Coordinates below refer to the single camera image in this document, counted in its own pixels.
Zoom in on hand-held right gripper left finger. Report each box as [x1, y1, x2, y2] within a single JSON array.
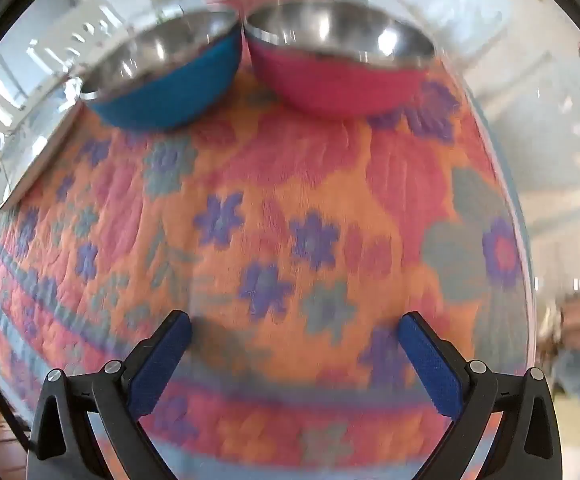
[[27, 310, 193, 480]]

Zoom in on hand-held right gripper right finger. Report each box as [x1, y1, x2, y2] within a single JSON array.
[[399, 311, 563, 480]]

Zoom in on blue steel bowl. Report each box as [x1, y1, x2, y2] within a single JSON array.
[[79, 10, 243, 131]]

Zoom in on pink steel bowl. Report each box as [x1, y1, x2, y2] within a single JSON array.
[[244, 0, 436, 120]]

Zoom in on floral quilted blanket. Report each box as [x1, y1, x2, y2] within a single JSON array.
[[0, 60, 538, 480]]

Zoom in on white plastic chair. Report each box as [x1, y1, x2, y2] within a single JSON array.
[[27, 5, 126, 68]]

